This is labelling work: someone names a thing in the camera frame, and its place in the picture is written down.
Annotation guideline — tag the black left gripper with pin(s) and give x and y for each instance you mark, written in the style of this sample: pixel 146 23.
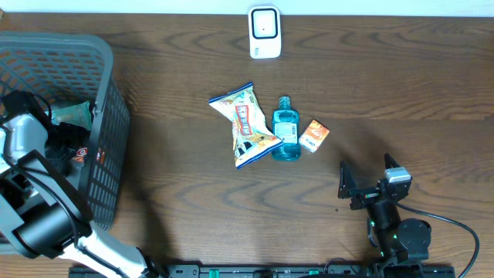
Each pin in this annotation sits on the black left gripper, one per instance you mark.
pixel 55 156

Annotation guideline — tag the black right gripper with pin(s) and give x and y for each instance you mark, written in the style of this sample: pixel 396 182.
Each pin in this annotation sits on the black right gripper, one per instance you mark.
pixel 350 189

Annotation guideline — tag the red brown snack bar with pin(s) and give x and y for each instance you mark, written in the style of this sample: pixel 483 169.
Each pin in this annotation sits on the red brown snack bar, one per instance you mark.
pixel 82 153

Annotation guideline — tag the orange small box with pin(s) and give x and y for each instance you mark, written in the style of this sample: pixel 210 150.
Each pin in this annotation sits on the orange small box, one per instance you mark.
pixel 313 136

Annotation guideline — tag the blue mouthwash bottle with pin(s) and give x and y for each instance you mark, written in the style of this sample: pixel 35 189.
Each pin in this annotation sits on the blue mouthwash bottle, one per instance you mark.
pixel 285 125

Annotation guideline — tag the yellow wet wipes bag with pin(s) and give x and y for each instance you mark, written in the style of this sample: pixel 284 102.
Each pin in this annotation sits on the yellow wet wipes bag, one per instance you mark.
pixel 252 139

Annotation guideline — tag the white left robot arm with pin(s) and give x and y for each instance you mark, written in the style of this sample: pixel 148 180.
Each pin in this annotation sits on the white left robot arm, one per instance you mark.
pixel 42 214

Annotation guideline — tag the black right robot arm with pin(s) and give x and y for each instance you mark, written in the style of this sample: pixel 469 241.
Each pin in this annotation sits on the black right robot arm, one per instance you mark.
pixel 401 241

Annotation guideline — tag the grey plastic basket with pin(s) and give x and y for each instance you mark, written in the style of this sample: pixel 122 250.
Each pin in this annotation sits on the grey plastic basket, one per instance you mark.
pixel 67 70

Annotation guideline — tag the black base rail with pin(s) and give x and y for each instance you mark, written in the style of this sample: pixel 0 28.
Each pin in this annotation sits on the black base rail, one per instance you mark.
pixel 334 270

